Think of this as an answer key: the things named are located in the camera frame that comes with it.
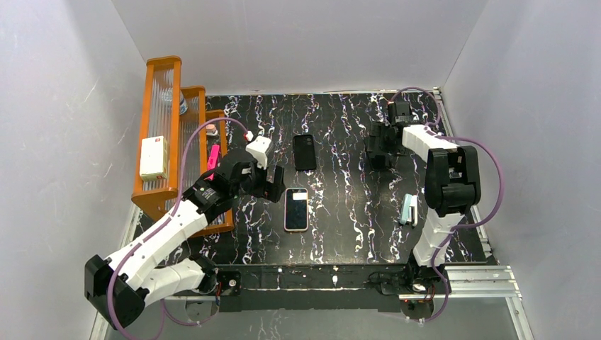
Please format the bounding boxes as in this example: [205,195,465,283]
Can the beige phone case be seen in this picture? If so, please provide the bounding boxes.
[283,187,310,233]

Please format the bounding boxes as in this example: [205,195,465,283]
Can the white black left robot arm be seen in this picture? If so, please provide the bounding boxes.
[84,149,286,331]

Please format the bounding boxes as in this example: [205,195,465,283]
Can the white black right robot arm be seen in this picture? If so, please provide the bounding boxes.
[364,101,481,268]

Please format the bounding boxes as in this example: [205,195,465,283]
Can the light blue phone case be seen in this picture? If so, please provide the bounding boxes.
[398,194,418,227]

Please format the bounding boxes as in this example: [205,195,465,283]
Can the pink tool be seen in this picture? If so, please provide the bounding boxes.
[207,144,220,171]

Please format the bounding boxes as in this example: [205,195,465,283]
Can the orange wooden shelf rack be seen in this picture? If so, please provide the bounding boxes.
[131,56,228,222]

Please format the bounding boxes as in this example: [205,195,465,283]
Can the white blue patterned cup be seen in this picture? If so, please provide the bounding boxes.
[179,91,189,115]

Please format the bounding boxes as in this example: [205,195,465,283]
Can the white box with red label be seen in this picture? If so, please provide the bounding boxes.
[139,135,168,182]

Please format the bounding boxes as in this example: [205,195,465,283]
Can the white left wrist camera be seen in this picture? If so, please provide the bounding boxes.
[245,135,274,170]

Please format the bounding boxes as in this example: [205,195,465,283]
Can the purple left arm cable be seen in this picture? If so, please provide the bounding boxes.
[106,117,252,340]

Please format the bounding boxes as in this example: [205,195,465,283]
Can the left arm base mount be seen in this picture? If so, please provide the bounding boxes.
[185,271,242,325]

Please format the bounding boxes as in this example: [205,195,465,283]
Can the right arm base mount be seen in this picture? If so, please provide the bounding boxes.
[366,265,451,323]

